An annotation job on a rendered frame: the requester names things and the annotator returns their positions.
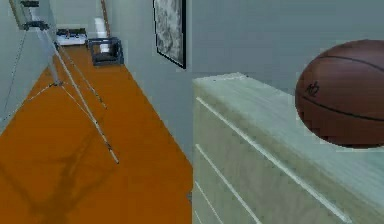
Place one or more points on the brown basketball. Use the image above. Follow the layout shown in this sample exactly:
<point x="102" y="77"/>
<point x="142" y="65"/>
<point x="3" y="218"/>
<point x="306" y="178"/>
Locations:
<point x="343" y="96"/>

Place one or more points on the black framed wall picture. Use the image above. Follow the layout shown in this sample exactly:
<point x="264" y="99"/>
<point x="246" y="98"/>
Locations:
<point x="170" y="30"/>

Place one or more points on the pale green chest of drawers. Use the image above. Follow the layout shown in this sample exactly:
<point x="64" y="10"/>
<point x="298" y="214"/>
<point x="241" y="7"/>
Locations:
<point x="266" y="160"/>

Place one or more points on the silver tripod stand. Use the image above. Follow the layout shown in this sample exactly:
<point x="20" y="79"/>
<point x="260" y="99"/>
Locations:
<point x="50" y="43"/>

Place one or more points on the brown wooden pole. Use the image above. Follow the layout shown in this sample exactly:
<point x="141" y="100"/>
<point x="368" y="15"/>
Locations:
<point x="106" y="20"/>

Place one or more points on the dark grey open box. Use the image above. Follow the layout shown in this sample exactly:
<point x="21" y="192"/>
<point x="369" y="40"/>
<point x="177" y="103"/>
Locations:
<point x="106" y="51"/>

